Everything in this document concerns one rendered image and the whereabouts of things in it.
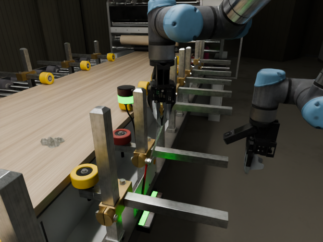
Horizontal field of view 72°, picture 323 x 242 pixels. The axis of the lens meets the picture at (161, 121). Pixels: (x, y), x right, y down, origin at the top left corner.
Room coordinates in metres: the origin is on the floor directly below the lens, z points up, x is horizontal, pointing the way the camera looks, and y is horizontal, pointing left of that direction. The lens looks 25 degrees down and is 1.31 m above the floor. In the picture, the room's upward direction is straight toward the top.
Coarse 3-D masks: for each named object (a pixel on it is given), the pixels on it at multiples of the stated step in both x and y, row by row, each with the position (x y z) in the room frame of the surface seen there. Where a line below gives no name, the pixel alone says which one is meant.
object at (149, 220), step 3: (159, 195) 0.65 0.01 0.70; (150, 213) 0.57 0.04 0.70; (153, 213) 0.57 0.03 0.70; (150, 216) 0.56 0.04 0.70; (147, 219) 0.54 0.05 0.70; (150, 219) 0.54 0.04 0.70; (147, 222) 0.53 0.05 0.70; (150, 222) 0.53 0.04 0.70; (144, 225) 0.52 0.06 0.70; (147, 225) 0.52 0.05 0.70
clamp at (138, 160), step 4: (152, 140) 0.78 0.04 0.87; (148, 144) 0.75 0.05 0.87; (152, 144) 0.75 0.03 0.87; (148, 148) 0.72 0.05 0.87; (136, 152) 0.69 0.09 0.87; (140, 152) 0.69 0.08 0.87; (148, 152) 0.70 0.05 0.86; (136, 156) 0.67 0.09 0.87; (140, 156) 0.67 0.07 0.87; (144, 156) 0.68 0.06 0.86; (148, 156) 0.70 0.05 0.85; (132, 160) 0.67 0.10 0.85; (136, 160) 0.67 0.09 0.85; (140, 160) 0.66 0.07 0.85; (144, 160) 0.66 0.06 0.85; (136, 164) 0.67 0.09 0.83; (140, 164) 0.66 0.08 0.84; (144, 164) 0.66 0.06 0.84
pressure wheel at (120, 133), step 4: (116, 132) 0.79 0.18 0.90; (120, 132) 0.77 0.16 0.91; (124, 132) 0.79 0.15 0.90; (128, 132) 0.78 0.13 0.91; (116, 136) 0.75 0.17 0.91; (120, 136) 0.75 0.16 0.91; (124, 136) 0.75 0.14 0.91; (128, 136) 0.75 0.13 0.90; (116, 140) 0.74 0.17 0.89; (120, 140) 0.74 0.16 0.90; (124, 140) 0.74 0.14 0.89; (128, 140) 0.75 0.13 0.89; (116, 144) 0.74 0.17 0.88; (120, 144) 0.74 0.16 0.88; (124, 144) 0.74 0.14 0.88
